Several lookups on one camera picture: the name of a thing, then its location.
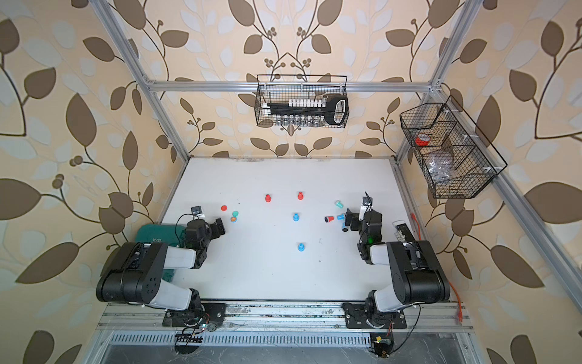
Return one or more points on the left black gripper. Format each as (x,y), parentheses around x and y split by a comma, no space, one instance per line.
(214,233)

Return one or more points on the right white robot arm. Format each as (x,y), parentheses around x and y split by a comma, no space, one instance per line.
(416,275)

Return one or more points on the black white tool in basket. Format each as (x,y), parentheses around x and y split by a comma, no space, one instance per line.
(331,110)

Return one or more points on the black wire basket right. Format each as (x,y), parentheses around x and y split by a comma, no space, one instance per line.
(477,160)

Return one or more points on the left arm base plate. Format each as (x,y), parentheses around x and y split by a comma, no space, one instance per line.
(194,314)

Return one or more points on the black wire basket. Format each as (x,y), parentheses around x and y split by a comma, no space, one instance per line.
(477,160)
(282,87)

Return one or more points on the green cloth bag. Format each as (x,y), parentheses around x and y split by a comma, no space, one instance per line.
(171,235)

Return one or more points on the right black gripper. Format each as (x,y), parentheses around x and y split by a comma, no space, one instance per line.
(354,218)

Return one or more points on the handheld label device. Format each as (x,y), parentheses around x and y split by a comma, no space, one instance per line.
(403,233)

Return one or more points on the clear plastic bag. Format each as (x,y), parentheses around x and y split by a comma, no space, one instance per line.
(441,166)

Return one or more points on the black wire basket back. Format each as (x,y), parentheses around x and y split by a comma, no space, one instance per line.
(282,87)

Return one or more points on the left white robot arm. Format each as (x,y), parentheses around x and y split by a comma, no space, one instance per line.
(135,272)

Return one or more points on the aluminium rail front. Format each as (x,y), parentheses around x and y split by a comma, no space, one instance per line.
(288,316)

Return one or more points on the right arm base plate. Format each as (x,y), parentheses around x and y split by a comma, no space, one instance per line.
(361,316)

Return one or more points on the red tape roll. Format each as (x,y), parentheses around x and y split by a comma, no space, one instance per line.
(422,140)

